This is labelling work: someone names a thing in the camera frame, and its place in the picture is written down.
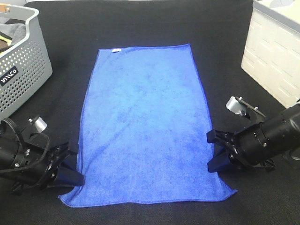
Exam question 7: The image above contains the grey cloth in basket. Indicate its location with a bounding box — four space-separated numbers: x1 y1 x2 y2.
0 23 26 45

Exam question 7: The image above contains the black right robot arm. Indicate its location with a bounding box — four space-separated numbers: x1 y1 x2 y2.
207 97 300 173

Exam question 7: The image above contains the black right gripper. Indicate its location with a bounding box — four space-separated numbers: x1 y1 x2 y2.
206 123 277 173

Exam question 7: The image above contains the grey perforated plastic basket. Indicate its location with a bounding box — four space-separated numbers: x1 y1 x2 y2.
0 4 53 119

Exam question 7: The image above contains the blue microfiber towel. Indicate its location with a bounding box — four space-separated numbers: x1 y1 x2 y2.
60 44 236 208

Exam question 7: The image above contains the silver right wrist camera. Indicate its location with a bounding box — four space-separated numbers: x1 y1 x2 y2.
226 96 247 116

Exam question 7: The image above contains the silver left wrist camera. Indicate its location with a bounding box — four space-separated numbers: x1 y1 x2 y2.
28 115 47 134

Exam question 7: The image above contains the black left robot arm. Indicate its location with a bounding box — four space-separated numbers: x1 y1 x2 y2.
0 116 84 195

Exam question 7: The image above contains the white plastic storage crate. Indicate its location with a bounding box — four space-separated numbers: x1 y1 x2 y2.
241 0 300 108

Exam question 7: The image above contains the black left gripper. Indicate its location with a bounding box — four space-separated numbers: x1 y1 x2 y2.
11 133 84 195

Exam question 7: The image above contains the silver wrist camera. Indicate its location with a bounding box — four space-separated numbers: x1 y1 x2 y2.
226 96 247 116
28 115 47 134

